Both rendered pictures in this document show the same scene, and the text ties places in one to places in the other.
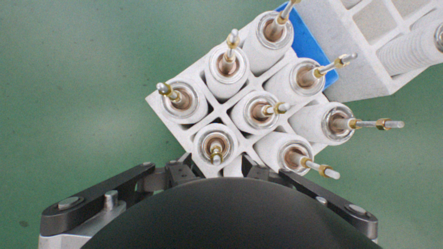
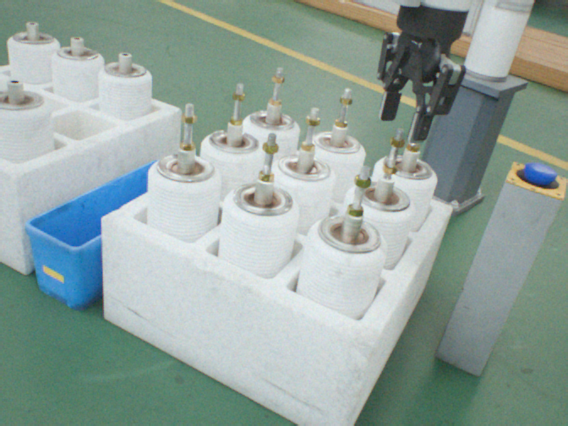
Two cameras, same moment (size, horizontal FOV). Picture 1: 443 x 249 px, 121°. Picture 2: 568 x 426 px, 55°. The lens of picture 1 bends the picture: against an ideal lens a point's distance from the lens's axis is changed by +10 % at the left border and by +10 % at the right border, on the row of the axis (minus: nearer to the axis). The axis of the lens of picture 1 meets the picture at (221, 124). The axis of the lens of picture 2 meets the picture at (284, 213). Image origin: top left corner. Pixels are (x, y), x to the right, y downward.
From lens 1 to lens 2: 64 cm
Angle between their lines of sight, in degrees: 56
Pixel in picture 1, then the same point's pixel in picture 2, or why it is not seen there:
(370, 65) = (148, 124)
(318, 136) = (296, 133)
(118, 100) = not seen: outside the picture
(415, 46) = (134, 89)
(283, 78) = (244, 160)
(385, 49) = (122, 113)
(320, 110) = (264, 133)
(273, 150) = (342, 158)
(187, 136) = (392, 274)
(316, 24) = (69, 188)
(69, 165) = not seen: outside the picture
